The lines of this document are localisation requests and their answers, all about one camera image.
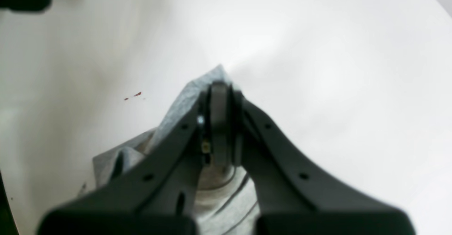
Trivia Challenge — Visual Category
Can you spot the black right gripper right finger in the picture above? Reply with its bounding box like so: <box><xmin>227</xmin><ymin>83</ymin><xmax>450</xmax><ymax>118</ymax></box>
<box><xmin>230</xmin><ymin>87</ymin><xmax>416</xmax><ymax>235</ymax></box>

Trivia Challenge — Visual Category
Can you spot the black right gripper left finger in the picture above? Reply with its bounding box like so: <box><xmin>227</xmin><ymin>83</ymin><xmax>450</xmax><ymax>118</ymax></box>
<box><xmin>38</xmin><ymin>81</ymin><xmax>230</xmax><ymax>235</ymax></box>

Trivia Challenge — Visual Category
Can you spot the grey t-shirt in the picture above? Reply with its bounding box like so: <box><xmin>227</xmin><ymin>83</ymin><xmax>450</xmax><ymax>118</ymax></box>
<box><xmin>92</xmin><ymin>65</ymin><xmax>260</xmax><ymax>235</ymax></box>

